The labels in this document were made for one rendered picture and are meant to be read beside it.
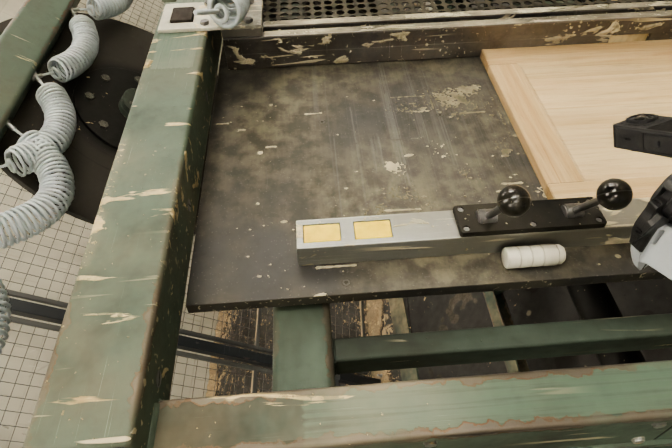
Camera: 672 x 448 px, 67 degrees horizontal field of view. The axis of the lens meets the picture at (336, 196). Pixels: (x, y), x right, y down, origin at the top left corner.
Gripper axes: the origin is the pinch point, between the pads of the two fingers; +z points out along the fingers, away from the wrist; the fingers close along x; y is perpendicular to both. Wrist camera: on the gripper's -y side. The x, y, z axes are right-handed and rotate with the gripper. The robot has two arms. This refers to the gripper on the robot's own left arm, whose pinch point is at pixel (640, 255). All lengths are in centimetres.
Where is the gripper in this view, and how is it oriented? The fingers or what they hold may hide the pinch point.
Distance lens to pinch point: 65.9
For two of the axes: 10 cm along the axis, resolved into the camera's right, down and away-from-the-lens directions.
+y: 4.3, 6.6, -6.2
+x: 9.0, -3.3, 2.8
